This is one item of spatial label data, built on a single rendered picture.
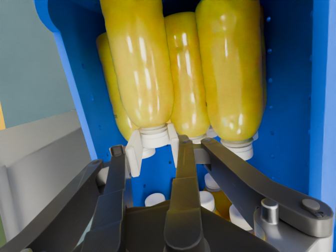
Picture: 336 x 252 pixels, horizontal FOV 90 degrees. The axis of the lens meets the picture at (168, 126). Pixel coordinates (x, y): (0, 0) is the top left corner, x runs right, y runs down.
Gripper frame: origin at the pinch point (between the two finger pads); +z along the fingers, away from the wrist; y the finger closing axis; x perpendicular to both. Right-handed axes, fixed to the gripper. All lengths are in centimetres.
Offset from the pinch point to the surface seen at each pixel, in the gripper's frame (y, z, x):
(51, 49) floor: -65, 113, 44
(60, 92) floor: -68, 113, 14
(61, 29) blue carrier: -7.7, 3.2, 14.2
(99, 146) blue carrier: -7.8, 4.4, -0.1
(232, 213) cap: 9.2, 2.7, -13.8
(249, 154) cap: 11.5, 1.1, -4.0
